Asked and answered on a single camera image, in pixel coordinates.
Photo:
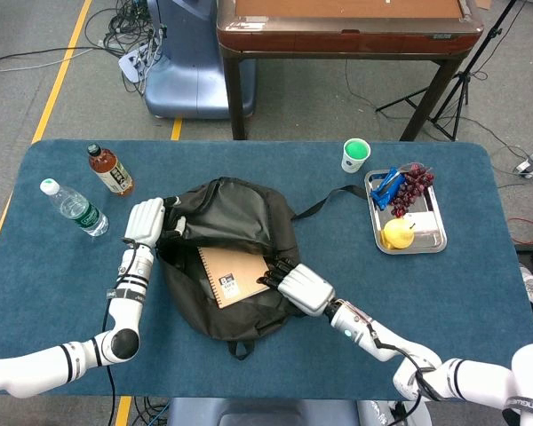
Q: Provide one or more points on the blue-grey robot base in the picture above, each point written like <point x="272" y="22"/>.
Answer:
<point x="186" y="66"/>

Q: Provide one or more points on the blue felt table cover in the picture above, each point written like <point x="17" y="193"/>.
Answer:
<point x="426" y="302"/>

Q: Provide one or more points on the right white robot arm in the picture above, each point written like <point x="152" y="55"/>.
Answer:
<point x="471" y="373"/>

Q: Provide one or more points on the yellow pear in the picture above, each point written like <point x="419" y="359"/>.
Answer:
<point x="399" y="233"/>

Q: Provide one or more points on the white paper cup green inside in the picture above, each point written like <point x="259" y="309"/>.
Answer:
<point x="354" y="157"/>

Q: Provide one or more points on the brown tea bottle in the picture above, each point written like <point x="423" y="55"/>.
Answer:
<point x="113" y="175"/>

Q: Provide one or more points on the black backpack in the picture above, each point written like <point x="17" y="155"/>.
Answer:
<point x="235" y="213"/>

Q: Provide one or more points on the grey robot chest base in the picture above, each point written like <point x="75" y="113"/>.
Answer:
<point x="257" y="412"/>

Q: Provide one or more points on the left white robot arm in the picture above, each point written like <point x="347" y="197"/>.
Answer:
<point x="124" y="310"/>

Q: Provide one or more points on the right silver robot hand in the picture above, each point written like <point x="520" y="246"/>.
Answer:
<point x="306" y="288"/>

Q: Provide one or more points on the purple grape bunch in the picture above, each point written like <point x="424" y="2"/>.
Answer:
<point x="408" y="191"/>

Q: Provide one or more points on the white power strip with plugs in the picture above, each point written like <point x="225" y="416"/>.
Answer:
<point x="133" y="64"/>

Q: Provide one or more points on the brown spiral notebook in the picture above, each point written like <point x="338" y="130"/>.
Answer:
<point x="231" y="270"/>

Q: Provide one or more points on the clear water bottle green label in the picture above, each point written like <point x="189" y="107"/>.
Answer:
<point x="77" y="210"/>

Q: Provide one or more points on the blue snack packet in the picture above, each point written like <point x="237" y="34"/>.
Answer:
<point x="384" y="191"/>

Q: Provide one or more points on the brown wooden table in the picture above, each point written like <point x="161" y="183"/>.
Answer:
<point x="346" y="37"/>

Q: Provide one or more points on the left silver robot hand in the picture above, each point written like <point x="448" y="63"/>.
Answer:
<point x="144" y="222"/>

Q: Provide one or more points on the black tripod stand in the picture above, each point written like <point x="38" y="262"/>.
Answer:
<point x="459" y="89"/>

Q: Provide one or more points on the steel tray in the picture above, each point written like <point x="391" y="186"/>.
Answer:
<point x="431" y="242"/>

